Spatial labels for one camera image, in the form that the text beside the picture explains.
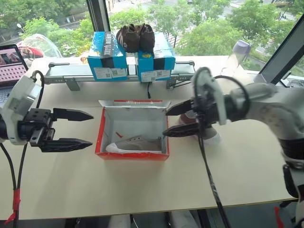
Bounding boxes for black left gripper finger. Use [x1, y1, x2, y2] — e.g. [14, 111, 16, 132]
[39, 137, 93, 153]
[52, 108, 94, 122]

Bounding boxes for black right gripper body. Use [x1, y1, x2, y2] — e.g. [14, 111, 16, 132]
[190, 82, 218, 130]

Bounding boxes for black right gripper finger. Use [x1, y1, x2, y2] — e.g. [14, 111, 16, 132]
[165, 98, 195, 117]
[162, 122, 201, 139]

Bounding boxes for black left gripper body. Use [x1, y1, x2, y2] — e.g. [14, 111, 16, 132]
[18, 108, 56, 149]

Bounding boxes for blue shoebox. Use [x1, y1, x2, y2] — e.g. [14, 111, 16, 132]
[137, 32, 176, 83]
[86, 31, 128, 82]

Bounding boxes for red open shoebox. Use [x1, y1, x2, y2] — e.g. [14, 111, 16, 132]
[95, 99, 171, 162]

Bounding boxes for red and white shoe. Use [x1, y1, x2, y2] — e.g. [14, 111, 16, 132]
[178, 113, 222, 146]

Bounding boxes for grey conveyor belt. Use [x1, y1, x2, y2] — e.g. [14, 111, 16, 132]
[45, 60, 196, 92]

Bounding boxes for grey canvas shoe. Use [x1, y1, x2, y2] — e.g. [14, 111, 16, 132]
[105, 135, 165, 153]

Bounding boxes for silver laptop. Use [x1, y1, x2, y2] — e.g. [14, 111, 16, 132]
[0, 44, 29, 108]

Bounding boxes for small white and black box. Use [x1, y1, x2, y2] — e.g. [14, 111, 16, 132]
[125, 51, 139, 79]

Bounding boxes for clear bottle purple cap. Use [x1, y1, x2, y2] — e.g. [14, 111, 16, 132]
[220, 39, 252, 75]

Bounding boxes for clear plastic bag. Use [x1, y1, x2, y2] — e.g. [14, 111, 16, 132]
[17, 33, 63, 59]

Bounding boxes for brown shoe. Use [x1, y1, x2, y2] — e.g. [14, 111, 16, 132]
[138, 23, 156, 53]
[115, 24, 141, 53]

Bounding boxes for white rounded shape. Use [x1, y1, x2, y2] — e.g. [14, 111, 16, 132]
[170, 209, 198, 228]
[111, 213, 132, 228]

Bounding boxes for black window pillar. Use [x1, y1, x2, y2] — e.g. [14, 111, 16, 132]
[85, 0, 111, 33]

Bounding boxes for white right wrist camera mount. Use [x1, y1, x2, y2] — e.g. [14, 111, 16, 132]
[192, 67, 228, 126]

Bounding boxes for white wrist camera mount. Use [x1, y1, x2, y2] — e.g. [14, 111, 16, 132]
[0, 76, 43, 146]
[192, 67, 228, 126]

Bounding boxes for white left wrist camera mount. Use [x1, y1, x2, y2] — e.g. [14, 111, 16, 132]
[0, 76, 43, 146]

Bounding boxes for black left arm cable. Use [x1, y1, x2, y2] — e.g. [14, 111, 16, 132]
[0, 70, 45, 228]

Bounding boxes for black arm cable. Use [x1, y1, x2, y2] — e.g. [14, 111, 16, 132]
[0, 70, 45, 228]
[193, 75, 251, 228]

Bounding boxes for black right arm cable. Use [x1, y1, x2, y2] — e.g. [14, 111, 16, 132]
[193, 75, 251, 228]

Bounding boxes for dark slanted window frame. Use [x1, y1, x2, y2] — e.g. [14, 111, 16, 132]
[258, 13, 304, 84]

